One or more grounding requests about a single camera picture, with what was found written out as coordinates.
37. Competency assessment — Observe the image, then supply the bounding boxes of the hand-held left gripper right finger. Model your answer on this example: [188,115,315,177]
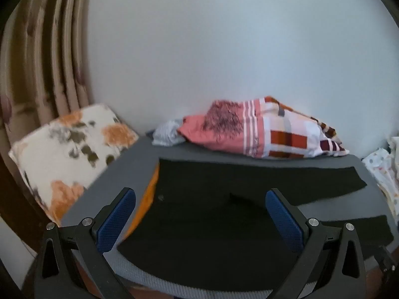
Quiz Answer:
[265,188,367,299]

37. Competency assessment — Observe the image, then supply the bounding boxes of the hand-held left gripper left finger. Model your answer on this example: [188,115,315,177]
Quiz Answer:
[34,188,136,299]

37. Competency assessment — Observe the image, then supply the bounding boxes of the black pants with orange lining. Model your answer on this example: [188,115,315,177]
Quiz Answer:
[117,158,394,291]

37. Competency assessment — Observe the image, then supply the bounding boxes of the floral white orange pillow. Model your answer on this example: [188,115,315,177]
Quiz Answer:
[8,104,139,226]

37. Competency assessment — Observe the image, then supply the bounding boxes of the pink striped checked pillow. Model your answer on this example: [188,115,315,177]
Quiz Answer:
[179,96,350,160]

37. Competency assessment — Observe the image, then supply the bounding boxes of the grey white crumpled cloth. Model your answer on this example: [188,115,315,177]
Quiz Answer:
[152,119,187,147]

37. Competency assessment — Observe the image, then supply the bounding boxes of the white printed cloth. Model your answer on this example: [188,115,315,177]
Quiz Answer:
[362,135,399,225]

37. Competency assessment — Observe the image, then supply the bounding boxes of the brown beige curtain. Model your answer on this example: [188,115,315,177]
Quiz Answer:
[0,0,97,170]

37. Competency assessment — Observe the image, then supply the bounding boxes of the dark wooden bed frame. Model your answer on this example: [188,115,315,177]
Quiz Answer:
[0,149,42,257]

